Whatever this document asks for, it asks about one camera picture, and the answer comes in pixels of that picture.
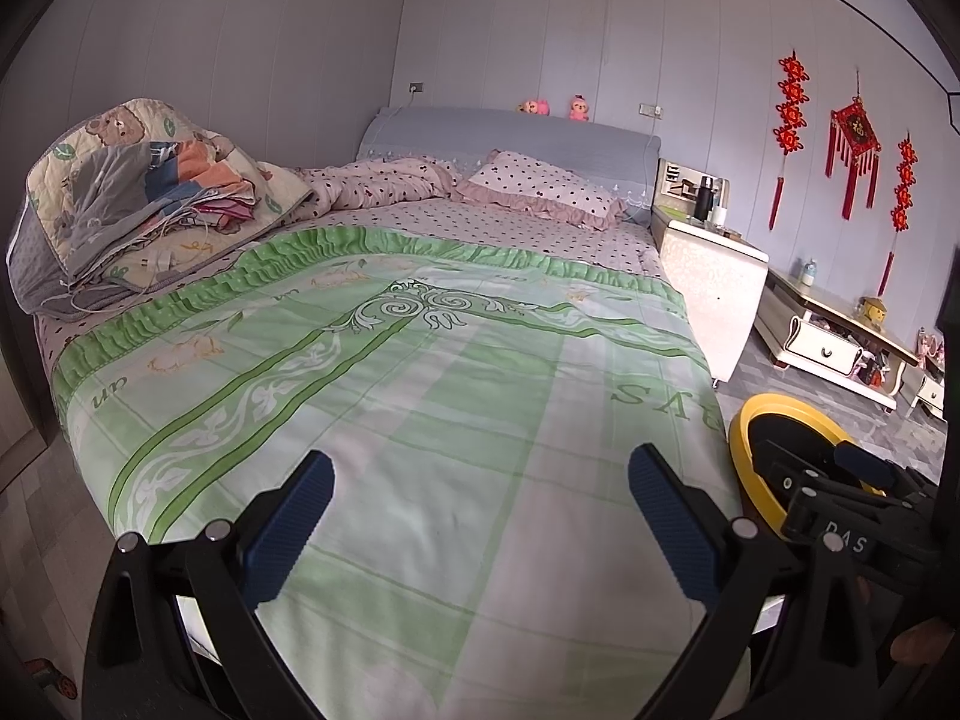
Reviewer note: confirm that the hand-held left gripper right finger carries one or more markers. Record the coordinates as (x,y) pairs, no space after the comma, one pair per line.
(671,521)

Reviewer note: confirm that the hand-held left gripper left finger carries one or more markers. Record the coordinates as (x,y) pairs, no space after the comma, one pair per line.
(296,525)

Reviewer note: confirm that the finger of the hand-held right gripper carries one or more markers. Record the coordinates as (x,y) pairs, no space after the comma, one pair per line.
(802,480)
(862,461)

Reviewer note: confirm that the yellow round waste bin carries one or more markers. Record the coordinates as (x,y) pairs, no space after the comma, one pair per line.
(787,405)

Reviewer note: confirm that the person's right hand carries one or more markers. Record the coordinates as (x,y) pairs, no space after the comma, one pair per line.
(915,641)

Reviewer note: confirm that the red toy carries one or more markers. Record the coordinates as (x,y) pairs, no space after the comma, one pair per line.
(870,371)

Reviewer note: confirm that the small white drawer cabinet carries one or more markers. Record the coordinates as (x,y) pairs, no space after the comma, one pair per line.
(926,390)

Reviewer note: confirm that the long white media cabinet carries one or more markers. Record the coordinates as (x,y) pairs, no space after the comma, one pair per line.
(817,349)

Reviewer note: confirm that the pink figurine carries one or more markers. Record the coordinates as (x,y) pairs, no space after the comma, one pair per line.
(930,341)

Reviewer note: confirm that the yellow toy figure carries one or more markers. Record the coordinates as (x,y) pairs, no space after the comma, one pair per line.
(871,311)

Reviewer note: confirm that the green printed bedspread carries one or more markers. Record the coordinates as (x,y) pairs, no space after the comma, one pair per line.
(450,465)

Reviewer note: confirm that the baby bottle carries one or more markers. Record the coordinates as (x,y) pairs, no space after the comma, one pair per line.
(810,270)

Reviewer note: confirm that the white nightstand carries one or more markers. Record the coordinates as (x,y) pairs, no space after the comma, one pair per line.
(712,292)

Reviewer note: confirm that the long red knot decoration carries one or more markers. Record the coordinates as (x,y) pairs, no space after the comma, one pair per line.
(904,187)
(791,116)

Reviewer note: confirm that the small white bottle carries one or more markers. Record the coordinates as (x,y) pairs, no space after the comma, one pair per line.
(720,214)

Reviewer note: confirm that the black thermos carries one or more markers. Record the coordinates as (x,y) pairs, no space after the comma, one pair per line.
(703,199)

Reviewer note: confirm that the red diamond tassel decoration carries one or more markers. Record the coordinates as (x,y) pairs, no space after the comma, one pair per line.
(855,127)

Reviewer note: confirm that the pink dotted bedsheet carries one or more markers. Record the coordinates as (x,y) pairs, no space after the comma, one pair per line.
(487,232)

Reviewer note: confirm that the stack of folded clothes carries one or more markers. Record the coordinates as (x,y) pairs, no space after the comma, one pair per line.
(202,195)

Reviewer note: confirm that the pink dotted quilt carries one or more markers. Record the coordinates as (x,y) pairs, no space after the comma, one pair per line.
(375,184)

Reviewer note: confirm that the pink dotted pillow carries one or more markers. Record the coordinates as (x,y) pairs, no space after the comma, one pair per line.
(540,184)

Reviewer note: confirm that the pink plush toy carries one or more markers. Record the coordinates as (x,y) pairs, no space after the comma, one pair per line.
(577,109)
(538,106)

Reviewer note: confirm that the grey-blue bed headboard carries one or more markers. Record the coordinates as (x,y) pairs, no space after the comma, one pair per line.
(487,135)

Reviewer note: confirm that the folded bear print quilt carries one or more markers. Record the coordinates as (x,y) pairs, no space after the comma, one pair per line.
(112,127)

